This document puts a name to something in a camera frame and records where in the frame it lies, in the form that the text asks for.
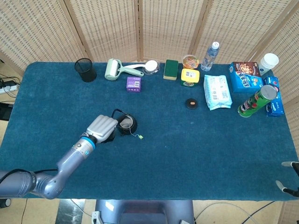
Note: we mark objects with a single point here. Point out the woven bamboo folding screen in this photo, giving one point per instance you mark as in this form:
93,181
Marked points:
163,23

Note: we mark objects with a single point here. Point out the black power adapter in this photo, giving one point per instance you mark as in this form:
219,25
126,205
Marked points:
8,83

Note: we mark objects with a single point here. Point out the clear plastic cup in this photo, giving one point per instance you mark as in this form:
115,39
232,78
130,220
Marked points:
149,73

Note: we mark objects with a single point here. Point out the green potato chip can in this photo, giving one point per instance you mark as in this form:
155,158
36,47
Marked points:
254,100

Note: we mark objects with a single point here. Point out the green and yellow sponge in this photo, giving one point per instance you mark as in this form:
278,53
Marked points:
170,68

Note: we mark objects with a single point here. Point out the white paper cup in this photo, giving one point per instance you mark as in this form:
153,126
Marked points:
268,63

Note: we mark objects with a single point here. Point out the black floor box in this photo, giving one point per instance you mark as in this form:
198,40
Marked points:
4,112

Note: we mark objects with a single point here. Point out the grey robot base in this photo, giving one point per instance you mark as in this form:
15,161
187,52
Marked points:
144,212

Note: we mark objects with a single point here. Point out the blue Oreo box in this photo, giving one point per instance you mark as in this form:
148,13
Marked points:
275,106

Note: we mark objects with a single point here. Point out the blue cookie box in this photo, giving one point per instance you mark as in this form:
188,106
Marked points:
245,79

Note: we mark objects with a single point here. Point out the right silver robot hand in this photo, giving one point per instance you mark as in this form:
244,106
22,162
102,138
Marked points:
297,182

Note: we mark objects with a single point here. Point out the clear plastic water bottle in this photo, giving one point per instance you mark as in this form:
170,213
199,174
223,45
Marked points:
209,59

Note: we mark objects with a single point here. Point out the white power strip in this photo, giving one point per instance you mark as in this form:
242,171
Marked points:
9,88

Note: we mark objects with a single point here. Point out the black caster wheel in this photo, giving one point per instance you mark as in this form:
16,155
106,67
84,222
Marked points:
4,203

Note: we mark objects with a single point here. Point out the black cast iron teapot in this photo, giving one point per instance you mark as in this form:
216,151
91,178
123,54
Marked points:
133,128

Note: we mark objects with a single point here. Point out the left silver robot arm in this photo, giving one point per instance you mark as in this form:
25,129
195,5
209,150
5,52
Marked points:
70,161

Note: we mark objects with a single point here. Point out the blue table cloth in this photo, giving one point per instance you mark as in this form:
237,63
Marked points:
187,151

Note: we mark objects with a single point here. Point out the small purple box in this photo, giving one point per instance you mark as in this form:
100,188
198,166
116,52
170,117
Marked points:
133,85

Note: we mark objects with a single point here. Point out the black teapot lid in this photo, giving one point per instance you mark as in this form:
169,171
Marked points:
189,106

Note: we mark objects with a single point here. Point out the orange sealed snack cup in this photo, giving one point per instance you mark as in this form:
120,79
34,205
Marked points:
190,61

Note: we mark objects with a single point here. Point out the light blue wet wipes pack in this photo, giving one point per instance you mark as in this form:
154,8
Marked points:
217,92

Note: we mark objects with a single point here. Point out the black mesh pen holder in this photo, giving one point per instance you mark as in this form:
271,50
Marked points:
87,74

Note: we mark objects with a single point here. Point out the pale green lint roller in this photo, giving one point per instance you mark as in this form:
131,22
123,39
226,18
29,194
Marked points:
111,70

